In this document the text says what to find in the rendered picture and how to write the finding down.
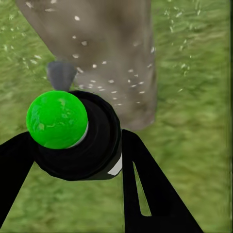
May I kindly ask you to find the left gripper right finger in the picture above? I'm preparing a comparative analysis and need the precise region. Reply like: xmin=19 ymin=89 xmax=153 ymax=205
xmin=122 ymin=129 xmax=204 ymax=233

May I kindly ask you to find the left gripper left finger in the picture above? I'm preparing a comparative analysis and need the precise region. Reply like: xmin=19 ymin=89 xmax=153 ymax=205
xmin=0 ymin=132 xmax=35 ymax=228

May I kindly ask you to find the pesticide atomizer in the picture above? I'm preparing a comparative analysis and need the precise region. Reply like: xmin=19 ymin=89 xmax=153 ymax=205
xmin=27 ymin=61 xmax=122 ymax=181

